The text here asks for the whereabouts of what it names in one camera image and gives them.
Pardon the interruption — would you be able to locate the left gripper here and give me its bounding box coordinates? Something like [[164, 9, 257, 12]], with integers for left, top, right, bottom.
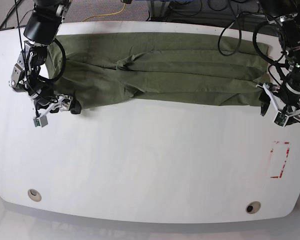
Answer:
[[256, 83, 300, 127]]

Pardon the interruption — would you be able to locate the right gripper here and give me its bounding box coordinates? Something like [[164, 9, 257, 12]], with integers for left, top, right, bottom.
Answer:
[[34, 94, 82, 118]]

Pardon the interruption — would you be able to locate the green t-shirt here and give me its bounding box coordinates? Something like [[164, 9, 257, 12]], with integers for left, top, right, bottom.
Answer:
[[45, 32, 270, 109]]

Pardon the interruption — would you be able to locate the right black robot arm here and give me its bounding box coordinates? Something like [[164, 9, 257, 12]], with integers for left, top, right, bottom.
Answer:
[[9, 0, 82, 128]]

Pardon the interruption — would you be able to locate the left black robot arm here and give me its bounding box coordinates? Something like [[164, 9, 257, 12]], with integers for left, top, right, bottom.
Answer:
[[235, 0, 300, 128]]

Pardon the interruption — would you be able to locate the red tape rectangle marking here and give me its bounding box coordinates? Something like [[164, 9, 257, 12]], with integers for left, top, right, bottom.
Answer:
[[267, 141, 291, 179]]

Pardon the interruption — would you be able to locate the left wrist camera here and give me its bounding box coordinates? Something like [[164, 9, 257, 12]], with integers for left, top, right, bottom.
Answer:
[[273, 112, 289, 128]]

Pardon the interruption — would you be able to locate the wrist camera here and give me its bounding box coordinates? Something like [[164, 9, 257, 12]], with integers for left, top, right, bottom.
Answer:
[[33, 115, 48, 128], [273, 112, 289, 128]]

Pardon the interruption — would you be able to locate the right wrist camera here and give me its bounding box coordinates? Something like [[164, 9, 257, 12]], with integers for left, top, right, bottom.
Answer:
[[33, 115, 48, 128]]

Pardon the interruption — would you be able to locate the left table cable grommet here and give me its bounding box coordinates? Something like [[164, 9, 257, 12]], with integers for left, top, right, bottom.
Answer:
[[27, 189, 42, 202]]

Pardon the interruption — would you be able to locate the table cable grommet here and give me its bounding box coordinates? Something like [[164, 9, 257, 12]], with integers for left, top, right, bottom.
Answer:
[[245, 201, 261, 215], [27, 189, 42, 202]]

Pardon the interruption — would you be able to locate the yellow cable on floor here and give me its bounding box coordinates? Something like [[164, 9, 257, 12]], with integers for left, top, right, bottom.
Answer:
[[82, 2, 127, 23]]

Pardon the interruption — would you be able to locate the right table cable grommet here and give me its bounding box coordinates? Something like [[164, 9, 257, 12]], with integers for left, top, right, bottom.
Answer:
[[245, 201, 261, 215]]

